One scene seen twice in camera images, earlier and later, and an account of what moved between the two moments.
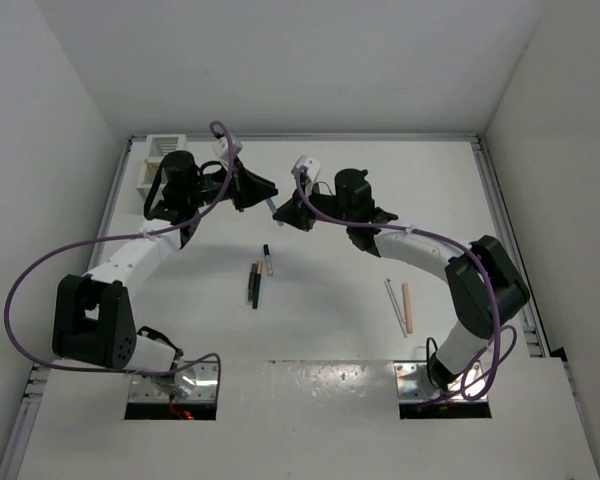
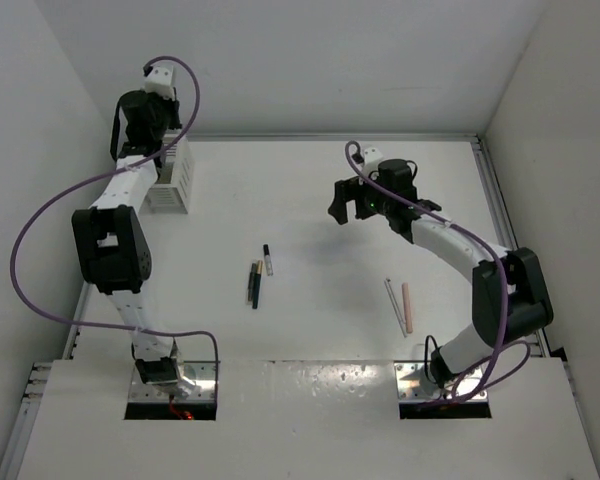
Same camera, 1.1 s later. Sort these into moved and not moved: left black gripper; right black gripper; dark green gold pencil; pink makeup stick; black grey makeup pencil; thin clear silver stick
Moved: left black gripper; right black gripper
Not moved: thin clear silver stick; pink makeup stick; dark green gold pencil; black grey makeup pencil
